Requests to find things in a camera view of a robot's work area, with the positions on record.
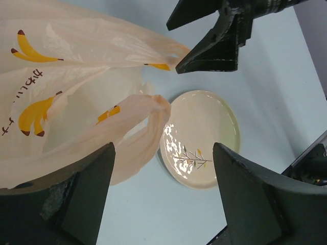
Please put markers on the translucent banana-print plastic bag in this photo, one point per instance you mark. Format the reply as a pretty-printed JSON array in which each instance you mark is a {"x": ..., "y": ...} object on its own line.
[{"x": 71, "y": 83}]

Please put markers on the cream plate with leaf motif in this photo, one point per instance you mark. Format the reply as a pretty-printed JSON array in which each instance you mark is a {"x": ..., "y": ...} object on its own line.
[{"x": 198, "y": 120}]

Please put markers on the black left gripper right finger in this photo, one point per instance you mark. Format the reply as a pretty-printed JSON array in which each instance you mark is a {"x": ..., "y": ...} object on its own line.
[{"x": 264, "y": 207}]

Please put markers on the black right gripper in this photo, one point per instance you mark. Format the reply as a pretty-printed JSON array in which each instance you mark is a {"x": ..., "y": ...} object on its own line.
[{"x": 219, "y": 48}]

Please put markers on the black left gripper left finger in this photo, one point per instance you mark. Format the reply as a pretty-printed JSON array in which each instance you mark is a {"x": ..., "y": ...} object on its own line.
[{"x": 64, "y": 207}]

